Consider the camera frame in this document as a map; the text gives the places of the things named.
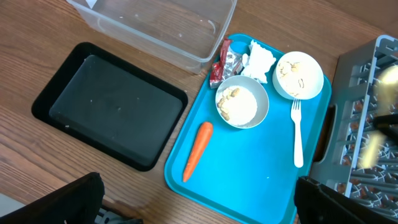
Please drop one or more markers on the grey dishwasher rack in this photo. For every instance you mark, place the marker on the grey dishwasher rack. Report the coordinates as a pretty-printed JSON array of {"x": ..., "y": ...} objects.
[{"x": 355, "y": 106}]

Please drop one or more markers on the orange carrot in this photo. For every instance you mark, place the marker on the orange carrot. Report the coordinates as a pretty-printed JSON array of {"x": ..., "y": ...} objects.
[{"x": 201, "y": 141}]

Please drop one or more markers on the crumpled white napkin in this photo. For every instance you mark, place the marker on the crumpled white napkin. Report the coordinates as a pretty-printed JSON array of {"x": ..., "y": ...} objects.
[{"x": 257, "y": 63}]

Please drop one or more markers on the cream bowl with peanuts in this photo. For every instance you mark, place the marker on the cream bowl with peanuts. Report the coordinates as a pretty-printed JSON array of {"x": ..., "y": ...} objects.
[{"x": 297, "y": 75}]

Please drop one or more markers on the teal plastic tray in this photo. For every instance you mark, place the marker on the teal plastic tray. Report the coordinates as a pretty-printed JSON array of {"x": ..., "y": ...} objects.
[{"x": 247, "y": 174}]

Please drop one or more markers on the red silver foil wrapper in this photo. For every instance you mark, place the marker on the red silver foil wrapper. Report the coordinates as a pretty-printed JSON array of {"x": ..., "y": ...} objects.
[{"x": 228, "y": 65}]

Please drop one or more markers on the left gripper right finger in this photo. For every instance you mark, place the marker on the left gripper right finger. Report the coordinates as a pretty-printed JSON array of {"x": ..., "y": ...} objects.
[{"x": 319, "y": 204}]

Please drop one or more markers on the yellow plastic spoon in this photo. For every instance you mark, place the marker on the yellow plastic spoon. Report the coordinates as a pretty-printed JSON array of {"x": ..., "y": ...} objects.
[{"x": 386, "y": 91}]

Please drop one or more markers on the grey bowl with rice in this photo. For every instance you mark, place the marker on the grey bowl with rice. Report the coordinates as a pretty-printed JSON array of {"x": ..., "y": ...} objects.
[{"x": 242, "y": 102}]

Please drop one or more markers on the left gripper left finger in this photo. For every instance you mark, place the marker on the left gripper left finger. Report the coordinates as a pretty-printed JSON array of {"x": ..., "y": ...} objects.
[{"x": 77, "y": 202}]

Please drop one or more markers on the black plastic tray bin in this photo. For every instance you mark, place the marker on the black plastic tray bin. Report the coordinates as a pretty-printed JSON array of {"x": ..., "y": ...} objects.
[{"x": 111, "y": 105}]

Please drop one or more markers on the clear plastic bin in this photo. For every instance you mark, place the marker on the clear plastic bin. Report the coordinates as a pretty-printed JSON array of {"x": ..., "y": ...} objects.
[{"x": 185, "y": 33}]

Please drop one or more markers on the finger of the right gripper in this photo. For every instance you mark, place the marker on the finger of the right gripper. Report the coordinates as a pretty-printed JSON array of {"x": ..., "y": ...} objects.
[{"x": 384, "y": 125}]

